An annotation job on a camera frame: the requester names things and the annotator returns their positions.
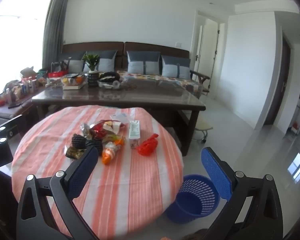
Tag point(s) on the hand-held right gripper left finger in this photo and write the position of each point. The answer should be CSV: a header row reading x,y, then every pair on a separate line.
x,y
86,170

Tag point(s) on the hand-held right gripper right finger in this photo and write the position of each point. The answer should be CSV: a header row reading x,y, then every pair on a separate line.
x,y
216,173

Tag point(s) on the gold brown wrapper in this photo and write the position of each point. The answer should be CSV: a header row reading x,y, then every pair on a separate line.
x,y
73,153

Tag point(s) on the orange and white wrapper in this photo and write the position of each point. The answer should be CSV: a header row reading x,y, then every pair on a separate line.
x,y
108,155

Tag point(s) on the silver foil wrapper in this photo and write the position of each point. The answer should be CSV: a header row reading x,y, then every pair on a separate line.
x,y
86,130

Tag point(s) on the blue plastic waste basket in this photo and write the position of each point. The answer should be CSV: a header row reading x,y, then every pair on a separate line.
x,y
190,205

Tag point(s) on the yellow snack bag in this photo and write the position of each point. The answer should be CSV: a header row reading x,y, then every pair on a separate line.
x,y
115,138

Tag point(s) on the red and white snack bag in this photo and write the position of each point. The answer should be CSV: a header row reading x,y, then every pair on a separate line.
x,y
115,127

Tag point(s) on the clear plastic package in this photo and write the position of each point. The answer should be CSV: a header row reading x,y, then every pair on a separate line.
x,y
120,117

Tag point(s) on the white carton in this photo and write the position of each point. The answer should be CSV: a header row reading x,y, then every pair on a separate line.
x,y
135,130

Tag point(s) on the red plastic bag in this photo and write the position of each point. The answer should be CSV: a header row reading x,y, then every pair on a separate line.
x,y
147,146

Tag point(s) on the brown wooden bench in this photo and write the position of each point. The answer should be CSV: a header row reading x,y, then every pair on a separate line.
x,y
12,111

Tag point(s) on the orange striped tablecloth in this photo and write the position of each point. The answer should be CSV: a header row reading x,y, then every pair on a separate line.
x,y
130,180

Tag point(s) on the white rolling stool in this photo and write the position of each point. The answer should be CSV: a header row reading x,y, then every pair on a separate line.
x,y
203,125

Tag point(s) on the red box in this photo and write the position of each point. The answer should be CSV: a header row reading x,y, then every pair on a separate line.
x,y
57,74

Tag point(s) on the book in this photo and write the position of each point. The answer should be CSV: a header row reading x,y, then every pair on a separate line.
x,y
73,87

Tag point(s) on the glass fruit bowl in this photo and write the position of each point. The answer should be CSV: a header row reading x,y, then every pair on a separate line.
x,y
73,80

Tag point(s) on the dark wooden coffee table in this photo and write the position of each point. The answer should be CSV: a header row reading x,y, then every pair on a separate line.
x,y
115,96

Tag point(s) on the grey and blue cushion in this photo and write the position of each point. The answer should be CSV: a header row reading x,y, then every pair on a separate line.
x,y
107,60
176,67
75,63
142,62

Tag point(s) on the glass tray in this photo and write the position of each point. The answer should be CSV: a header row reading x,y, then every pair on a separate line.
x,y
107,85

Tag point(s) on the clear tape roll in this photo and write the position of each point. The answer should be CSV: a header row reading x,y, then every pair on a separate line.
x,y
116,85

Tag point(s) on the black ribbed vase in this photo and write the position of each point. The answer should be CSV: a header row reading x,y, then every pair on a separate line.
x,y
93,80

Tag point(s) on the black cloth bundle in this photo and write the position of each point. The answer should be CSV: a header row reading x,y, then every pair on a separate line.
x,y
110,75

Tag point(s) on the green potted plant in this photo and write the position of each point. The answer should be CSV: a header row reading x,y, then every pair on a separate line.
x,y
91,60

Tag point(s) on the grey curtain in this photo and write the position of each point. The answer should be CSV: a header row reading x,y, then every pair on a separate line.
x,y
55,25

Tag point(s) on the dark wooden door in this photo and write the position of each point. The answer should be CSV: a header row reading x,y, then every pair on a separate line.
x,y
277,80

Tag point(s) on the white door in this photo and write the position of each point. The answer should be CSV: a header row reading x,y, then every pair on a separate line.
x,y
200,47

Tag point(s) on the brown sofa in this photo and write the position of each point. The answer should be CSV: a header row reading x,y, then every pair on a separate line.
x,y
145,47

